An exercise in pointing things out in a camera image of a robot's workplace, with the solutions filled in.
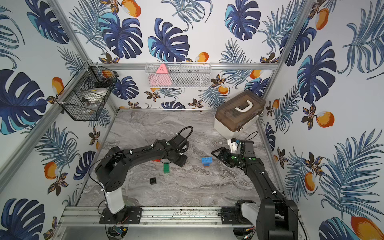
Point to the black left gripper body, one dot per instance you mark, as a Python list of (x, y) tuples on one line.
[(177, 157)]

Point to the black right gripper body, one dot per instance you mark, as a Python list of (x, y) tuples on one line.
[(231, 159)]

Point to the green lego brick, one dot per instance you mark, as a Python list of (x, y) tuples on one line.
[(166, 168)]

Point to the light blue lego brick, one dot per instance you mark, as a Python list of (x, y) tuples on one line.
[(207, 160)]

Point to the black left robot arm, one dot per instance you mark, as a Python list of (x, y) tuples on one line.
[(158, 144)]

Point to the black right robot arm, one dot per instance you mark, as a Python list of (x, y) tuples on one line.
[(275, 218)]

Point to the black lego brick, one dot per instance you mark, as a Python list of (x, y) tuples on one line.
[(153, 181)]

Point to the brown lidded storage box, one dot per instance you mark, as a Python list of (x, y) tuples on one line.
[(238, 114)]

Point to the pink triangle object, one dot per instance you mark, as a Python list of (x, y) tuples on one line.
[(161, 78)]

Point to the white object in basket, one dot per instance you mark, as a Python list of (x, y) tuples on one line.
[(93, 96)]

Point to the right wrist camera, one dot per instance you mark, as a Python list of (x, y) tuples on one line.
[(235, 145)]

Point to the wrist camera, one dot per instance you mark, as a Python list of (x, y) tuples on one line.
[(235, 145), (178, 142)]

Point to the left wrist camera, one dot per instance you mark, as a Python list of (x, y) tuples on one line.
[(178, 142)]

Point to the white wire shelf basket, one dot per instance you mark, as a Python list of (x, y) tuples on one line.
[(184, 75)]

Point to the black wire basket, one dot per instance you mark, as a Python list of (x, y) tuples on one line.
[(87, 77)]

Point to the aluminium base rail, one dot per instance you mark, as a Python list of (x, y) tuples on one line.
[(154, 217)]

